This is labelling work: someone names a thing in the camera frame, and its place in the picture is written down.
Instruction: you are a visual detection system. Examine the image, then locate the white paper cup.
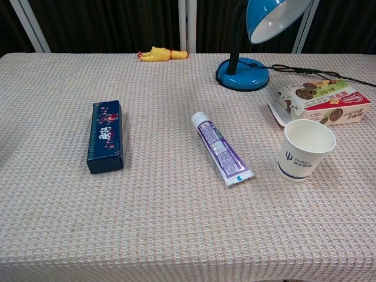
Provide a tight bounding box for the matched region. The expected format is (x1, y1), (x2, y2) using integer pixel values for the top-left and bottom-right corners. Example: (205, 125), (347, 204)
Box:
(277, 119), (337, 183)

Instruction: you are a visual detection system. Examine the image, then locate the purple white toothpaste tube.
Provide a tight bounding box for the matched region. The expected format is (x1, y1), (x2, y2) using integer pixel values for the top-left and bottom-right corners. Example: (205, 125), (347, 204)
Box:
(190, 111), (256, 187)

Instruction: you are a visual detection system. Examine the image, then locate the white frame post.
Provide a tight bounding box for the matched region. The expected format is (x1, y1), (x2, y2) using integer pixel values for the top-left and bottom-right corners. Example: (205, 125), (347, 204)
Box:
(291, 0), (320, 54)
(177, 0), (197, 54)
(8, 0), (52, 53)

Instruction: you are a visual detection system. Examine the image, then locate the blue glasses case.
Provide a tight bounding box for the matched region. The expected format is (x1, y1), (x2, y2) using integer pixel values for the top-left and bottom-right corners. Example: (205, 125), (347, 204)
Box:
(86, 99), (127, 174)

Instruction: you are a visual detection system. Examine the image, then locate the yellow rubber chicken toy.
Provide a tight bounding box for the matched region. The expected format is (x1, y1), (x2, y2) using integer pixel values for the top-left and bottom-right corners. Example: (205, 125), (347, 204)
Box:
(137, 46), (190, 62)

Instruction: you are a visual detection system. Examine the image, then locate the black pleated curtain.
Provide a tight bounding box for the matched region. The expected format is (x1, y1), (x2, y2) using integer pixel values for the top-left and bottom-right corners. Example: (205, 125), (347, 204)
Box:
(0, 0), (376, 56)

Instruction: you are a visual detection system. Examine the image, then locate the table with beige tablecloth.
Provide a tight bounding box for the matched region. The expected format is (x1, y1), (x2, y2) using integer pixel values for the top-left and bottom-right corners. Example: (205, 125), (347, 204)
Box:
(0, 52), (376, 282)

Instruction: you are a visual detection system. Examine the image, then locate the cookie carton box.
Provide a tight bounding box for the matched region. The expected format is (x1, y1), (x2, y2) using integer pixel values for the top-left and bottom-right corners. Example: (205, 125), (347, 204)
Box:
(267, 78), (372, 127)

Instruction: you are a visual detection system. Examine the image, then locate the black lamp power cable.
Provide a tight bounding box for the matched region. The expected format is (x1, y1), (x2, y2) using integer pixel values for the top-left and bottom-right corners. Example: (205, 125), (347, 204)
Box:
(249, 63), (376, 88)

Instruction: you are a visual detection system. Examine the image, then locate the blue desk lamp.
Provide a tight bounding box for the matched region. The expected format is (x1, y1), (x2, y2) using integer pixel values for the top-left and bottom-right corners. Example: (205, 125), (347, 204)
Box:
(215, 0), (313, 92)

